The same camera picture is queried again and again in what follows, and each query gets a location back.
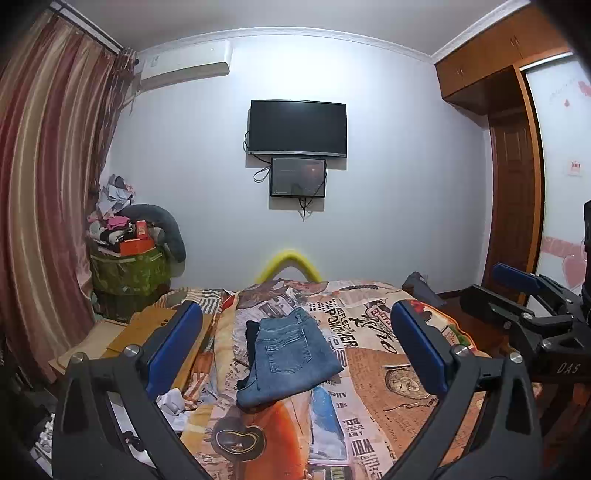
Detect blue denim pants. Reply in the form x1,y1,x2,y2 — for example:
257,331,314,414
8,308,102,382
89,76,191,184
236,308,342,409

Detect yellow wooden board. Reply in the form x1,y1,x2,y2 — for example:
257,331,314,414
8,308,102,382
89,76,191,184
101,306,215,393

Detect dark grey bag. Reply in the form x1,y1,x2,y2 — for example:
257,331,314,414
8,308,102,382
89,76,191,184
402,271,446,308

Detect brown wooden door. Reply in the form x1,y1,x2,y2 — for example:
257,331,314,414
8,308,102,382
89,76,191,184
482,67,543,304

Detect newspaper print bed blanket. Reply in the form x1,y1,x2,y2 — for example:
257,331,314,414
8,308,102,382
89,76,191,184
160,280,438,479

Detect green storage bag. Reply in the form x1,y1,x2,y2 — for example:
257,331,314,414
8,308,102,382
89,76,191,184
90,247,171,323

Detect dark navy folded garment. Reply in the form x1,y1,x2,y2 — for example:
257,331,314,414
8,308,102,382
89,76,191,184
245,321,259,367

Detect orange box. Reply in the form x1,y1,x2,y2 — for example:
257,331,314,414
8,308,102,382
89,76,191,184
119,237,155,257

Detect brown wooden upper cabinet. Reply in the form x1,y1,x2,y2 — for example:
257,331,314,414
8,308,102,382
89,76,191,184
436,6,569,115

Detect grey neck pillow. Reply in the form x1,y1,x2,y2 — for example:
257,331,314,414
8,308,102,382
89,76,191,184
120,204,186,263

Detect yellow curved pillow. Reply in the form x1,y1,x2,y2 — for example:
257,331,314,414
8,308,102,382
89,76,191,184
256,249,322,283

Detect striped pink curtain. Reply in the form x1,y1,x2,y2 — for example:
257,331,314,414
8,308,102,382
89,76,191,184
1,11,135,383

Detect white air conditioner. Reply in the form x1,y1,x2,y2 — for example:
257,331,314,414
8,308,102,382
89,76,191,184
139,41,232,91

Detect small black wall monitor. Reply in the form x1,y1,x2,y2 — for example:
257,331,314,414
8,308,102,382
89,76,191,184
270,157,327,199

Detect black wall television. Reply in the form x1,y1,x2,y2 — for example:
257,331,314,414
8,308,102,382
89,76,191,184
246,100,348,158

